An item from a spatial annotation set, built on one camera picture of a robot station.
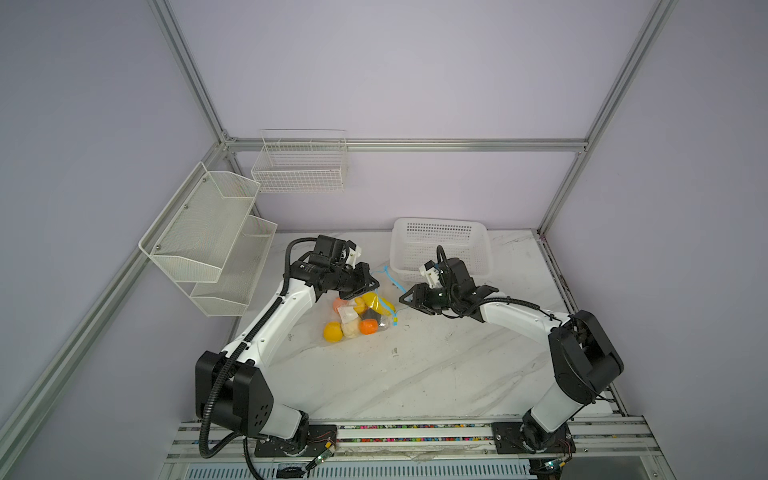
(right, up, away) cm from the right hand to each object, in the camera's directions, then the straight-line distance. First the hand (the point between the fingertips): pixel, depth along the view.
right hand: (402, 301), depth 84 cm
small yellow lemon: (-13, -2, +5) cm, 14 cm away
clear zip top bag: (-4, +3, +6) cm, 8 cm away
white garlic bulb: (-15, -9, +2) cm, 18 cm away
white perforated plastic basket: (+6, +19, +30) cm, 36 cm away
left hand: (-7, +5, -6) cm, 10 cm away
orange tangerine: (-20, -2, +6) cm, 20 cm away
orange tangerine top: (-10, -7, 0) cm, 12 cm away
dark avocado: (-9, -4, +2) cm, 10 cm away
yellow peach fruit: (-21, -10, +4) cm, 23 cm away
